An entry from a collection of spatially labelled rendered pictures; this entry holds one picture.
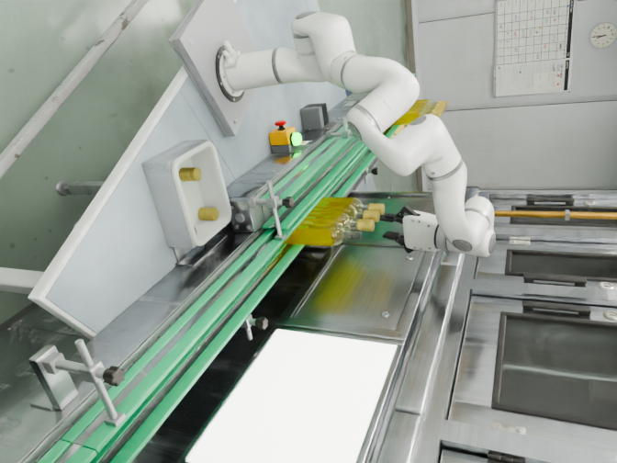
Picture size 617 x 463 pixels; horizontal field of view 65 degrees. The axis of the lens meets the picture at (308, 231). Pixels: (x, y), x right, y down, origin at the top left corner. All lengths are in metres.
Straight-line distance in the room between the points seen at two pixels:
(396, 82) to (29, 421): 0.94
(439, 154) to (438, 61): 6.11
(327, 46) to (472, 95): 6.07
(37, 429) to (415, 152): 0.85
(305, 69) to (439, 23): 5.84
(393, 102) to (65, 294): 0.77
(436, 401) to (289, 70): 0.87
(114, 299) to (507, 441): 0.83
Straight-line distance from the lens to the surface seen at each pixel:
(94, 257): 1.09
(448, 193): 1.12
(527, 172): 7.49
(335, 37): 1.19
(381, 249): 1.53
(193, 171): 1.22
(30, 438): 0.95
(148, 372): 0.98
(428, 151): 1.06
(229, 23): 1.51
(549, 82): 7.13
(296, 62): 1.34
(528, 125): 7.27
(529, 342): 1.24
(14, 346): 1.67
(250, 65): 1.38
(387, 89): 1.09
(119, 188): 1.13
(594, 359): 1.23
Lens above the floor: 1.56
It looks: 24 degrees down
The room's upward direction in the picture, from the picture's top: 92 degrees clockwise
